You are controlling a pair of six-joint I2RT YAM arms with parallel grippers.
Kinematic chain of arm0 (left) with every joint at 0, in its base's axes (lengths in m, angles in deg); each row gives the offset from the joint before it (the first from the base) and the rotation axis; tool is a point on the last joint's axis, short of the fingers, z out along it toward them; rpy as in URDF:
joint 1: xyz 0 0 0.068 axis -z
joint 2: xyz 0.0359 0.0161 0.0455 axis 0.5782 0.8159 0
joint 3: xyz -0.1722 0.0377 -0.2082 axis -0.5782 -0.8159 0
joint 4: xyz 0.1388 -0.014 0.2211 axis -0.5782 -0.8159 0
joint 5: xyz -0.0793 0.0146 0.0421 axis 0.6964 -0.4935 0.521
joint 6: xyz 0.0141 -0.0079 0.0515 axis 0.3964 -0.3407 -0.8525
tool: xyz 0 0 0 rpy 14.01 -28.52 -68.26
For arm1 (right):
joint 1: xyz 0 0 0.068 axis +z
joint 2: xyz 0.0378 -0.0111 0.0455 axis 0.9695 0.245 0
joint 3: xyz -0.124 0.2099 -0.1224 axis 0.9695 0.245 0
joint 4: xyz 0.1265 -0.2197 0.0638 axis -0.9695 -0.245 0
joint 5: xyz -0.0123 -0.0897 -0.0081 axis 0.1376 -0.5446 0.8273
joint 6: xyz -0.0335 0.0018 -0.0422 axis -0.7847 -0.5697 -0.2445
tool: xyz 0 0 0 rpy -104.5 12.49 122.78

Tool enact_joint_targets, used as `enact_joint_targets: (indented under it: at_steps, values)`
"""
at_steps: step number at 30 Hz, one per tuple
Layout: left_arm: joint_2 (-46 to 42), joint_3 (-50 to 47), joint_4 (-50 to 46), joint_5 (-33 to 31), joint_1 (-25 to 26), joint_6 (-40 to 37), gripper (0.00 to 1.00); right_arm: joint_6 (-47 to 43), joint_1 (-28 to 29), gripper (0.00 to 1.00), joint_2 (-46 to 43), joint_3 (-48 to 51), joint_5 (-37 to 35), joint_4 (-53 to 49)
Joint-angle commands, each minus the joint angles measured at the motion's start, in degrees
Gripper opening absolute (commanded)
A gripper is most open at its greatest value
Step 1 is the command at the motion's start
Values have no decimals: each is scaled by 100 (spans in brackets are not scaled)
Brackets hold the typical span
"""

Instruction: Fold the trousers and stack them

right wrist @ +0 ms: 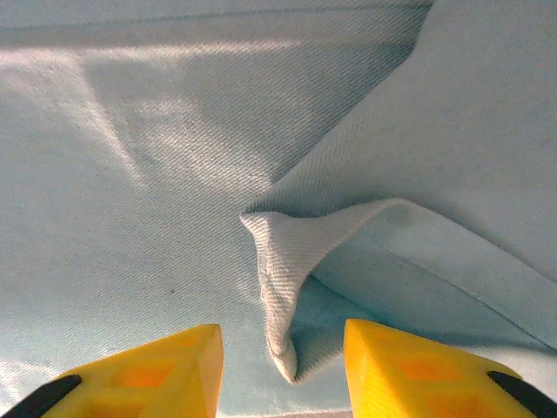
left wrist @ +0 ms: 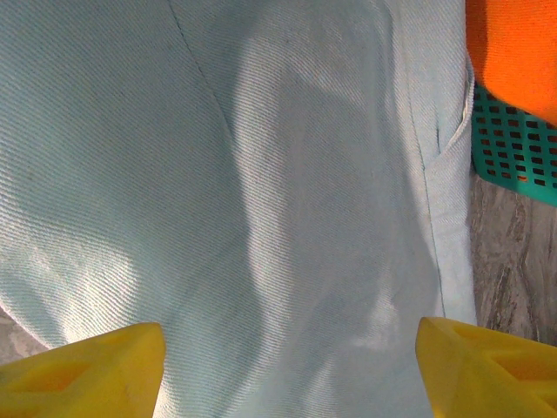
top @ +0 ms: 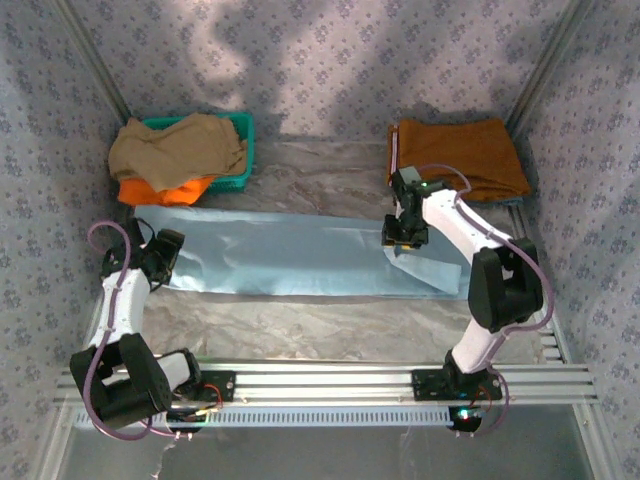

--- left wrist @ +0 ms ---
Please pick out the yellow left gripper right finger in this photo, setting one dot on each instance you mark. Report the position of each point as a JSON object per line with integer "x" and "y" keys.
{"x": 487, "y": 374}

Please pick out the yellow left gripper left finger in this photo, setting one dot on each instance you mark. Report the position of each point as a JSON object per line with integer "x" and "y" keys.
{"x": 74, "y": 379}

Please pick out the light blue trousers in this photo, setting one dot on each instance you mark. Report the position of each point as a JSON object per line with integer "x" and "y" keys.
{"x": 261, "y": 174}

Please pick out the bright orange trousers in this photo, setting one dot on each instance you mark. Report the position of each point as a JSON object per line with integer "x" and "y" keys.
{"x": 513, "y": 52}

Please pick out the teal plastic basket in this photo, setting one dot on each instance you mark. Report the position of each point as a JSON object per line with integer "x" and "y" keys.
{"x": 513, "y": 188}

